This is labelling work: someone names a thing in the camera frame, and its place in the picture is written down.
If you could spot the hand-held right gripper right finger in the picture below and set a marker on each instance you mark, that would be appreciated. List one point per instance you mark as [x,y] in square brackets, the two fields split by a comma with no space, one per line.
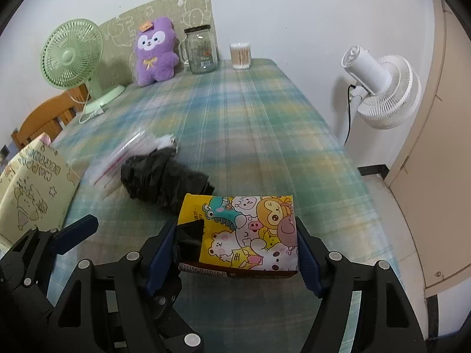
[311,264]

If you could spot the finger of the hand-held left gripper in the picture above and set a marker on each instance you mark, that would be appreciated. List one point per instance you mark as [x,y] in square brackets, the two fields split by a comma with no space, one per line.
[176,316]
[73,233]

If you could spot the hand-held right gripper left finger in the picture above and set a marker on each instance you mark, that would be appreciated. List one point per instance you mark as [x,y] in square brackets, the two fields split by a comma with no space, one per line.
[162,261]

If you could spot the yellow patterned storage box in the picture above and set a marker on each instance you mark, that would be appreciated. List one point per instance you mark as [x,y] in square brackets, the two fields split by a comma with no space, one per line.
[33,191]

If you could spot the yellow cartoon tissue packet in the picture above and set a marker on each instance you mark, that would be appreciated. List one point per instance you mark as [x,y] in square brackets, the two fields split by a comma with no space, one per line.
[250,235]

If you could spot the black plastic bag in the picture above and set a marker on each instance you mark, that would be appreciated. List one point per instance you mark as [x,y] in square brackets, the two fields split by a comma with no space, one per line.
[162,184]

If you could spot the clear plastic bag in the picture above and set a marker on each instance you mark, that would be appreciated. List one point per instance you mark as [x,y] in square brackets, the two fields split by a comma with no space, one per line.
[110,161]

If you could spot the wooden chair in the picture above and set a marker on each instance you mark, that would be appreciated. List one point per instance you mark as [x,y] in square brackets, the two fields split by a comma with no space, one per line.
[40,117]

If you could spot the plaid tablecloth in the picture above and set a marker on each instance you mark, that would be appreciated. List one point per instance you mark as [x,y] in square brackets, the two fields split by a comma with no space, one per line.
[257,125]

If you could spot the beige door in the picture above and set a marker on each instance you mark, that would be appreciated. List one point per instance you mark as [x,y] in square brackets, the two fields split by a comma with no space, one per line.
[441,154]

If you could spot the green desk fan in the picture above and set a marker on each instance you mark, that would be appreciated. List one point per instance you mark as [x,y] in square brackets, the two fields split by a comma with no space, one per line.
[71,55]

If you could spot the purple plush toy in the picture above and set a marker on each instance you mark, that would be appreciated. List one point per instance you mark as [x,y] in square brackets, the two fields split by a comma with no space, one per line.
[152,66]

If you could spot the white standing fan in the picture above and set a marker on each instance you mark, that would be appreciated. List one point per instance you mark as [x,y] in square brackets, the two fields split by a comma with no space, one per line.
[390,88]

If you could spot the cotton swab container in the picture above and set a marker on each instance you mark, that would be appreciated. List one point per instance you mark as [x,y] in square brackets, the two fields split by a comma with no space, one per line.
[241,59]

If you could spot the green patterned board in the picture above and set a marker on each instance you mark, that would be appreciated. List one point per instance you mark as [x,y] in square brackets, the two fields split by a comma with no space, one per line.
[191,7]

